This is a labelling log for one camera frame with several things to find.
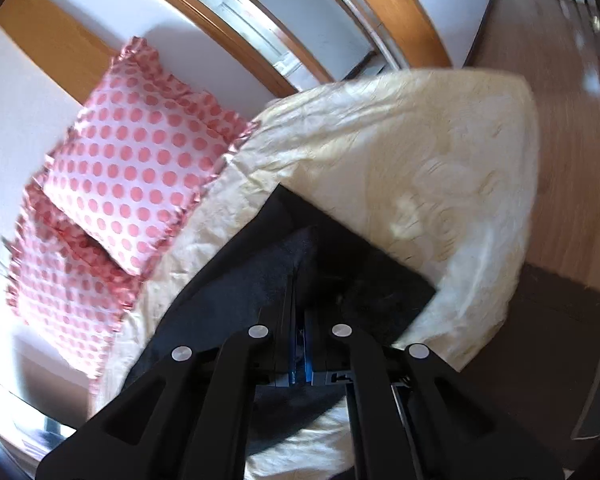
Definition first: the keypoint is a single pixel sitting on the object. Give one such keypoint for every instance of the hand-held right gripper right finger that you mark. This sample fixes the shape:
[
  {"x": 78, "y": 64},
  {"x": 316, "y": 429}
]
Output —
[{"x": 314, "y": 360}]

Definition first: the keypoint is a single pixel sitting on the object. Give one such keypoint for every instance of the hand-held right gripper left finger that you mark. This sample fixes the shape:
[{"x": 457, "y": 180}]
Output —
[{"x": 286, "y": 360}]

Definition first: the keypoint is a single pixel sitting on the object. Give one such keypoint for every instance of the black pants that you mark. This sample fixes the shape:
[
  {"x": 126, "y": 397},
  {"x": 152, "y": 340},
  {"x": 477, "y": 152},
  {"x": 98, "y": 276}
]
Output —
[{"x": 375, "y": 280}]

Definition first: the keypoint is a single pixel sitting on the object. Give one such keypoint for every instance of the cream bed cover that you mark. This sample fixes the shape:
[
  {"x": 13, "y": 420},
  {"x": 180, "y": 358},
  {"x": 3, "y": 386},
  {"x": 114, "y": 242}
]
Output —
[{"x": 380, "y": 155}]

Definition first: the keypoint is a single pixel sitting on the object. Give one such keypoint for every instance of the pink polka dot pillow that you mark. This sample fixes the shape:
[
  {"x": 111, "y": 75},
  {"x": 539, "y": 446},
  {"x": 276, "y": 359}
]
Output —
[
  {"x": 65, "y": 285},
  {"x": 140, "y": 170}
]

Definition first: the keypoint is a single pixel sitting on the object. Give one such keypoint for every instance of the grey flat object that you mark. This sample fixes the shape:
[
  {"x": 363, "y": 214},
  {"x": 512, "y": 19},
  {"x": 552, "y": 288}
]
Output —
[{"x": 596, "y": 390}]

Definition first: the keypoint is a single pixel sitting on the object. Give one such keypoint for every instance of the wooden headboard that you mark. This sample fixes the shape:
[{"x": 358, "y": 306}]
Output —
[{"x": 55, "y": 40}]

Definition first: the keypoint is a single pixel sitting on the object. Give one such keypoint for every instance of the wooden door frame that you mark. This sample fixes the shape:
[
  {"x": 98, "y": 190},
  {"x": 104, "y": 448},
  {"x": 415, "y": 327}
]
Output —
[{"x": 300, "y": 25}]

